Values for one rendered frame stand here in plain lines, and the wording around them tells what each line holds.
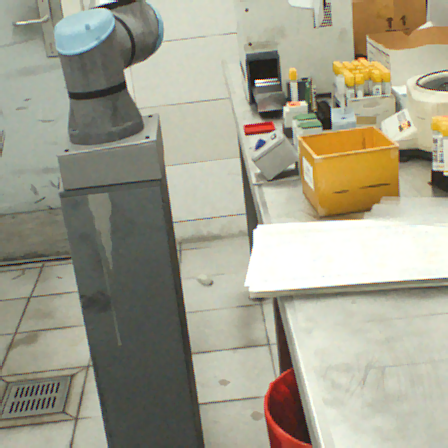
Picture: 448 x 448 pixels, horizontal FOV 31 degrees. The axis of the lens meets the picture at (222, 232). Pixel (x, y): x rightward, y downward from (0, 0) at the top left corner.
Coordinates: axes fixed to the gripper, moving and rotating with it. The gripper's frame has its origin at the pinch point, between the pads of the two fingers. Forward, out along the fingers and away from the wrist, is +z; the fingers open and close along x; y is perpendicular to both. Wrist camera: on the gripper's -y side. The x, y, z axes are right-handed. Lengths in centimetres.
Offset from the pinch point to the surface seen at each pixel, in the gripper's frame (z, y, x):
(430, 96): 14.8, -17.7, 5.1
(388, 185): 21.2, -8.9, 30.5
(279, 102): 22.9, 13.6, -32.9
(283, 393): 70, 15, 15
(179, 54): 36, 68, -173
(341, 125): 16.1, -1.9, 12.8
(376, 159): 16.6, -7.4, 30.8
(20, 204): 86, 142, -151
